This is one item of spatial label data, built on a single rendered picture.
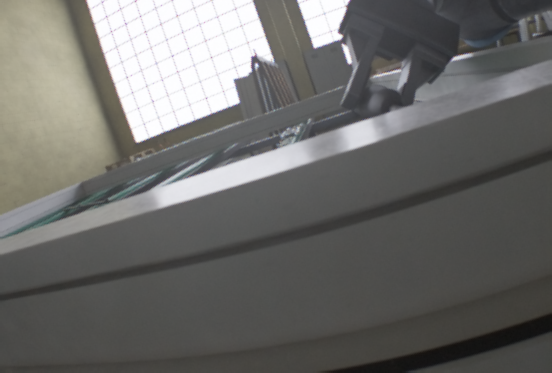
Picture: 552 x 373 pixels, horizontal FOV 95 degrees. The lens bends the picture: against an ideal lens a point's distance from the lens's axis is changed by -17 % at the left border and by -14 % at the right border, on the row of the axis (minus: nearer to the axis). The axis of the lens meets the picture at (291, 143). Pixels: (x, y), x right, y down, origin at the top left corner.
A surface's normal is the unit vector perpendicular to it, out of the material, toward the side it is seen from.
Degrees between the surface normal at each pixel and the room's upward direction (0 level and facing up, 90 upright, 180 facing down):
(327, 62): 90
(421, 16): 63
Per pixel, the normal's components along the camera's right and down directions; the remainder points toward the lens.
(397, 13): 0.14, -0.40
